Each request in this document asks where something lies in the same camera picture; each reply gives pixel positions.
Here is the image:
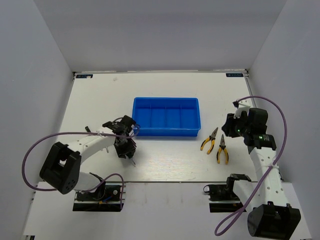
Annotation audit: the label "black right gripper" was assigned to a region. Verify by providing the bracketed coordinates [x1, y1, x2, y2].
[222, 111, 251, 138]

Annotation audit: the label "green stubby screwdriver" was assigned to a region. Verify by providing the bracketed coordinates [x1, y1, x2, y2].
[130, 157, 137, 167]

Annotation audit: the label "yellow black short pliers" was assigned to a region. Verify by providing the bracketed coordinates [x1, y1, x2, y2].
[215, 134, 229, 165]

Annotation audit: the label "yellow black long-nose pliers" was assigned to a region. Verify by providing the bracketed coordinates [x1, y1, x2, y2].
[199, 126, 219, 155]

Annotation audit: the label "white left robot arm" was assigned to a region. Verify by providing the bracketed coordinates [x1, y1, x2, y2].
[39, 115, 138, 200]

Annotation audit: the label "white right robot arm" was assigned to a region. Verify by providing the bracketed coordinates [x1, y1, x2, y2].
[221, 106, 301, 240]

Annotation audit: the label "blue plastic divided bin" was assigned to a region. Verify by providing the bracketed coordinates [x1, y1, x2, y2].
[132, 97, 201, 137]

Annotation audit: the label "blue label sticker right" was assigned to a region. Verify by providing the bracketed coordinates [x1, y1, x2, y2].
[226, 72, 244, 78]

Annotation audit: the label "blue label sticker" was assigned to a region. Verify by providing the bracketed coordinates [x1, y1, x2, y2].
[75, 74, 93, 79]
[226, 72, 244, 78]

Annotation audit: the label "blue label sticker left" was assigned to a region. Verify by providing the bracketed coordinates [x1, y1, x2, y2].
[75, 74, 93, 79]

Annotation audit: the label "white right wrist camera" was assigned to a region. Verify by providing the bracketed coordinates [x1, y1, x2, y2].
[233, 99, 251, 119]

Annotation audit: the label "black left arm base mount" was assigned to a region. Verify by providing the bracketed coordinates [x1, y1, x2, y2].
[72, 183, 126, 213]

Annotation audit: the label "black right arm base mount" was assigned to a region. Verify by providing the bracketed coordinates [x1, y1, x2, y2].
[203, 184, 243, 213]

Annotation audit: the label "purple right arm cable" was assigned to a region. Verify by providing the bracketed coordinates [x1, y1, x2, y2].
[214, 95, 288, 237]

